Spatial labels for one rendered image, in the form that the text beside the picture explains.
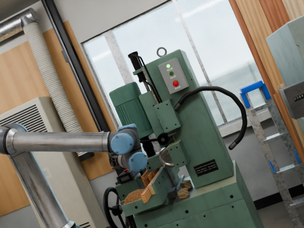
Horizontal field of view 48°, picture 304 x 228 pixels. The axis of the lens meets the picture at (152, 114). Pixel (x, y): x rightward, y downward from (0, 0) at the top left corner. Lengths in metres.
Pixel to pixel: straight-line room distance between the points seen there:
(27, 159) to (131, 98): 0.63
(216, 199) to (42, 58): 2.28
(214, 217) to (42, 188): 0.85
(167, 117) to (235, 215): 0.59
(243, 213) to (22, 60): 2.71
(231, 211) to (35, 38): 2.48
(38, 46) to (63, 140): 2.10
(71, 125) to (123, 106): 1.51
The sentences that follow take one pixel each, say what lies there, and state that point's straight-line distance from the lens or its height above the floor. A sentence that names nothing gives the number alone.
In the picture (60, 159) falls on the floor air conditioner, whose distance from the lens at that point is 3.34.
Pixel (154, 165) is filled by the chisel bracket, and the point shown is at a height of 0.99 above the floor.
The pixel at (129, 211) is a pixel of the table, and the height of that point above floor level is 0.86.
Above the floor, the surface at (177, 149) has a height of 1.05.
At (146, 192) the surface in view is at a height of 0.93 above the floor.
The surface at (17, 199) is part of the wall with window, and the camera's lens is 4.00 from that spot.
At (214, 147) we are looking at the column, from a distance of 1.83.
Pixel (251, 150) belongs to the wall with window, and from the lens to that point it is 3.37.
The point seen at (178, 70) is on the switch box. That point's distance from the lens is 1.74.
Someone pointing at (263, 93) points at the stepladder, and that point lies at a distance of 2.64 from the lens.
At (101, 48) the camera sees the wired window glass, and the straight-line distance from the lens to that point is 3.52.
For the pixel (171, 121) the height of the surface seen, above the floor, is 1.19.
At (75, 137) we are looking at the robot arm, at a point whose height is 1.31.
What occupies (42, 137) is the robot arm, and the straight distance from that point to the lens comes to 1.54.
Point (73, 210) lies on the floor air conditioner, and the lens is 3.43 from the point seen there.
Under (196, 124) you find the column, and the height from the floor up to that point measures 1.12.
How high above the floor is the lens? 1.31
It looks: 1 degrees down
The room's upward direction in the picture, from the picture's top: 23 degrees counter-clockwise
